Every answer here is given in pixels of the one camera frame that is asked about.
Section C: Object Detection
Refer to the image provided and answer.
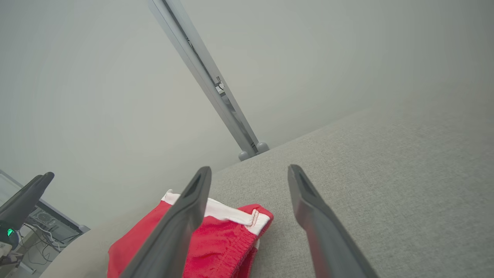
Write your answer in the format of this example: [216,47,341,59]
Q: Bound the grey aluminium frame post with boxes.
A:
[149,0,270,162]

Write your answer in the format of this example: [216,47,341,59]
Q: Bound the black computer tower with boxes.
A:
[27,208,80,242]

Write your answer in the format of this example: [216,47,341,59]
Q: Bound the black computer cables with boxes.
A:
[15,224,71,268]

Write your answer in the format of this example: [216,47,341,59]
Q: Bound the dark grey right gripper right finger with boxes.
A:
[288,164,381,278]

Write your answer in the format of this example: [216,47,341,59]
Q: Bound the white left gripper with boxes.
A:
[0,172,55,255]

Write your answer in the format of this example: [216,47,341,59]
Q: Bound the red shorts white trim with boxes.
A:
[107,189,274,278]

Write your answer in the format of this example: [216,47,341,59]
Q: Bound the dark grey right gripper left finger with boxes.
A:
[120,166,212,278]

